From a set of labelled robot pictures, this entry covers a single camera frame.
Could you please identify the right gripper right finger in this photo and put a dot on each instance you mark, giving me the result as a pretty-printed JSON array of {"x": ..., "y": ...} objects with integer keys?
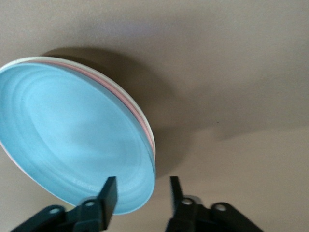
[{"x": 178, "y": 210}]

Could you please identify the beige plate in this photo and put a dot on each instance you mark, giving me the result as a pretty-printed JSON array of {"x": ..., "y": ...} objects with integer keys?
[{"x": 109, "y": 79}]

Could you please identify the pink plate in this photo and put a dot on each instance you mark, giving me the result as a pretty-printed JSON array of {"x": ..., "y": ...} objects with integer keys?
[{"x": 109, "y": 86}]

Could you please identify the blue plate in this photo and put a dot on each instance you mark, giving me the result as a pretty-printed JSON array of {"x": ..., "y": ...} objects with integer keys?
[{"x": 72, "y": 133}]

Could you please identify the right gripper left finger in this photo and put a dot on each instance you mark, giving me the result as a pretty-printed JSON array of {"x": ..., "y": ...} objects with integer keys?
[{"x": 106, "y": 205}]

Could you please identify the brown table mat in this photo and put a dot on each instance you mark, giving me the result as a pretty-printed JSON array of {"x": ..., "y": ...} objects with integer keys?
[{"x": 217, "y": 72}]

